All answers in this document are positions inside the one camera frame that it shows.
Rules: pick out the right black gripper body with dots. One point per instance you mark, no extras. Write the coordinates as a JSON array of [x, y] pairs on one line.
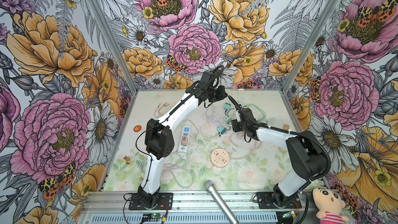
[[238, 126]]

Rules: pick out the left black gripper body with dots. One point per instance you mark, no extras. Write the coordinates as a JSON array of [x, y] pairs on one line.
[[215, 94]]

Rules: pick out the green plug adapter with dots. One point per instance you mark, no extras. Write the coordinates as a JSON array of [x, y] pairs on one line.
[[227, 119]]

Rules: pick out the round pink socket hub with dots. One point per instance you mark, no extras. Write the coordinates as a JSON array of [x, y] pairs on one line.
[[219, 158]]

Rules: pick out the pink plug charger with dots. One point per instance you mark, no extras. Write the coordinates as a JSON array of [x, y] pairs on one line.
[[185, 141]]

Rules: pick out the white blue power strip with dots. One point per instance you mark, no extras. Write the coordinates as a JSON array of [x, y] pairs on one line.
[[183, 150]]

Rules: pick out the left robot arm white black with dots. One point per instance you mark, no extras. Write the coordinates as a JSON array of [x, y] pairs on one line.
[[159, 138]]

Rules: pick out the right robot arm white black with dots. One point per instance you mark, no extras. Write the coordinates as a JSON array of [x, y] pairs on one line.
[[309, 159]]

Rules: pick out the teal plug adapter centre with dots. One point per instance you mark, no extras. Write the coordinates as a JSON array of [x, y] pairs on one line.
[[221, 130]]

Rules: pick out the teal plug adapter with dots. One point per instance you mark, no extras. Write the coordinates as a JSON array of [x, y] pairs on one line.
[[221, 130], [226, 108]]

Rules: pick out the teal plug adapter back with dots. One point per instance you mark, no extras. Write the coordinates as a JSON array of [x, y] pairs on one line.
[[226, 108]]

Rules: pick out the silver microphone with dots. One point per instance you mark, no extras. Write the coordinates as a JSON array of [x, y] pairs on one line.
[[212, 191]]

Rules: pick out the red star badge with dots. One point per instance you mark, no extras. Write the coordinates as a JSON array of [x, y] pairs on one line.
[[137, 128]]

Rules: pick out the plush doll striped shirt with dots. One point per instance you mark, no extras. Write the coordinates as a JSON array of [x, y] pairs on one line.
[[330, 206]]

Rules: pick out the small green circuit board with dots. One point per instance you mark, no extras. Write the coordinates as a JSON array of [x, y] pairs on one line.
[[153, 217]]

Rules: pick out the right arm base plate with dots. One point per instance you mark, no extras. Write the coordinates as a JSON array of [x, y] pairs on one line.
[[272, 200]]

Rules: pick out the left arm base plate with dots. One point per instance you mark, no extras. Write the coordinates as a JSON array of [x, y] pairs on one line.
[[164, 201]]

